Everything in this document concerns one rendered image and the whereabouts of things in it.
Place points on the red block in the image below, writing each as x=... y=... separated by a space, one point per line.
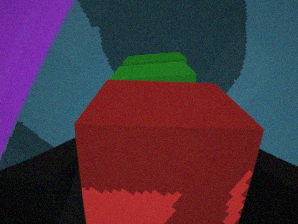
x=164 y=152

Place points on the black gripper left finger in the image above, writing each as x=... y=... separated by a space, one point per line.
x=45 y=189

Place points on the green block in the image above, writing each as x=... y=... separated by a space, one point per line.
x=177 y=71
x=155 y=58

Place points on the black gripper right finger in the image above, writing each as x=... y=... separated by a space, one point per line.
x=272 y=197

